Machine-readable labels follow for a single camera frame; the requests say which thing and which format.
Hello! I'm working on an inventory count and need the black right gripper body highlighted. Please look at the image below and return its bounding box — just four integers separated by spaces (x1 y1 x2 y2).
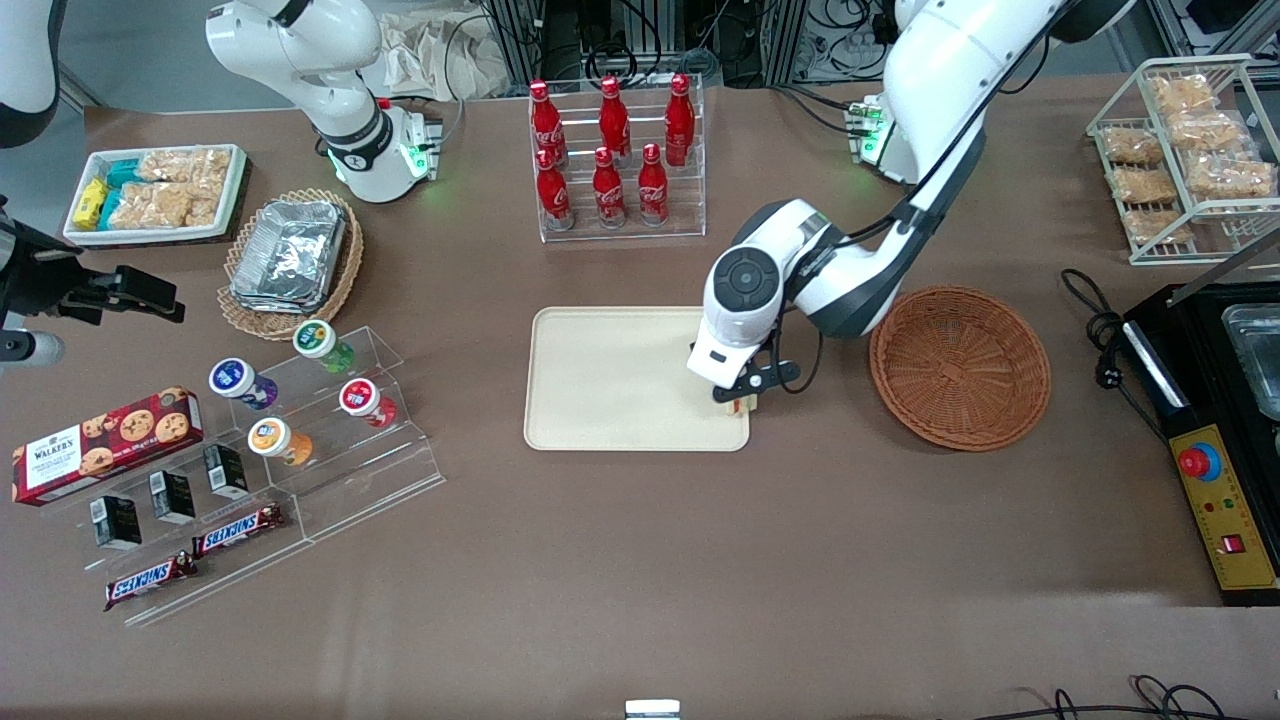
0 222 89 327

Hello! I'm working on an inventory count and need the white rectangular snack tray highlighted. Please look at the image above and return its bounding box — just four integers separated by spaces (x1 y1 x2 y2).
62 143 250 247

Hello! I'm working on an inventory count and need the beige plastic serving tray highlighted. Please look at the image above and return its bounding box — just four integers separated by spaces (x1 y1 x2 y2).
523 306 751 453

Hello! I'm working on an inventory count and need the oval light wicker basket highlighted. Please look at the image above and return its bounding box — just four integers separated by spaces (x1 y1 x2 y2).
217 188 365 342

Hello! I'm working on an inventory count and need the round brown wicker basket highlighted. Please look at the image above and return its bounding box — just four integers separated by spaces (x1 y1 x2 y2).
868 286 1052 453

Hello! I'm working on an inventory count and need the clear bag of rice crackers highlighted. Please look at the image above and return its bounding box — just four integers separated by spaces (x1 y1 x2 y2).
138 149 232 187
185 180 228 228
108 182 193 230

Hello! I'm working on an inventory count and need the yellow snack packet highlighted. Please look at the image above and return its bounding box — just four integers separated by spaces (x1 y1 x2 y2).
72 178 109 231

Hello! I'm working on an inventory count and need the purple jar with blue lid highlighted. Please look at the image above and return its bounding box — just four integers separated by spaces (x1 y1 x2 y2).
208 357 279 411

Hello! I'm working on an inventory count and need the red Walkers cookie box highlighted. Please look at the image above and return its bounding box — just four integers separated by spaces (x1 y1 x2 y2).
11 386 205 507

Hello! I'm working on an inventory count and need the stack of foil trays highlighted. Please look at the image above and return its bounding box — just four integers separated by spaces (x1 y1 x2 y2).
229 200 349 315

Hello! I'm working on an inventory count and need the green lidded jar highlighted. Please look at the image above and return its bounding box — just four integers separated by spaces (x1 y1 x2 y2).
292 319 356 374

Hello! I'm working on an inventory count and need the orange lidded jar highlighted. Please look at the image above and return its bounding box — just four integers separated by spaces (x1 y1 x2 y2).
247 416 314 468

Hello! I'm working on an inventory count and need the clear acrylic bottle rack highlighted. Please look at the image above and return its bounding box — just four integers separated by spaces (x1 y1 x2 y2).
528 72 707 244

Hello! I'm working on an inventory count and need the small black box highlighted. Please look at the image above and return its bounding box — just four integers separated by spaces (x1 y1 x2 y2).
149 470 197 525
90 494 143 550
203 443 250 500

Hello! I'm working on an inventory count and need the red Coca-Cola bottle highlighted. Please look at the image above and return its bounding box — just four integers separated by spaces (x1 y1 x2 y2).
598 76 632 161
592 146 627 229
528 80 567 166
664 73 696 167
535 148 574 232
637 143 670 227

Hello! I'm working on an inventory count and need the red lidded jar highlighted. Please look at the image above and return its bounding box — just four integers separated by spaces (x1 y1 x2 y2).
338 377 398 429

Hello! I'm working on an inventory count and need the Snickers chocolate bar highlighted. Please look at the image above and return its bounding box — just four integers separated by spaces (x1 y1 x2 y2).
104 551 198 612
192 503 286 558

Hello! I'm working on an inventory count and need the clear acrylic stepped display stand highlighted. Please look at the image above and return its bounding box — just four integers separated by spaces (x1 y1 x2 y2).
45 325 446 629

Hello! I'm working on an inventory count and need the crumpled beige paper bag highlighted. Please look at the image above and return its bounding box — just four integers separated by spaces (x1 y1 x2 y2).
375 8 513 101

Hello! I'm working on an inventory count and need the bag of fried snacks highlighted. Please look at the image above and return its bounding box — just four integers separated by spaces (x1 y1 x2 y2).
1150 75 1216 116
1112 165 1179 206
1122 207 1196 246
1170 110 1256 153
1185 158 1277 199
1100 125 1166 166

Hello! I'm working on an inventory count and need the black appliance base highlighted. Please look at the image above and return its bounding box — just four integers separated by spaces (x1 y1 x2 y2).
1120 283 1280 608

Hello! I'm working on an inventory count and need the grey metal bar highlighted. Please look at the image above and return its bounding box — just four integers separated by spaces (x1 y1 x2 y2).
1168 228 1280 307

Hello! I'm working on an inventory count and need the yellow control panel red button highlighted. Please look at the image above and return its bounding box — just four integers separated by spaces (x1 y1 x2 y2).
1168 424 1280 593

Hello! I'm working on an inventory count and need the metal container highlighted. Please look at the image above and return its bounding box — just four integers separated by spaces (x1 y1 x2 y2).
1220 304 1280 422

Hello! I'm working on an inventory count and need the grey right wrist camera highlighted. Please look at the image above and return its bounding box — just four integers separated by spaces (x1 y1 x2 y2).
0 332 65 368

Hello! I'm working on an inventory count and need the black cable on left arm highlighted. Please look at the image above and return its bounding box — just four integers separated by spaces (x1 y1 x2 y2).
775 0 1076 397

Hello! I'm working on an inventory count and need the equipment rack with cables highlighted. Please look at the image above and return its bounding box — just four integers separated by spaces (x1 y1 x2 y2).
480 0 901 89

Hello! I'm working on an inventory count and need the black power cable with plug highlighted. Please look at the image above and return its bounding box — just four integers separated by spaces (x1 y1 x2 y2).
1060 267 1171 443

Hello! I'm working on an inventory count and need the white wire rack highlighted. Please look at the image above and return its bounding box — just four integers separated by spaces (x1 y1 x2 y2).
1085 53 1280 266

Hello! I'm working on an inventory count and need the black cable on table edge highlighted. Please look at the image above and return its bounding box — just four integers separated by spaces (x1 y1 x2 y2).
940 674 1251 720

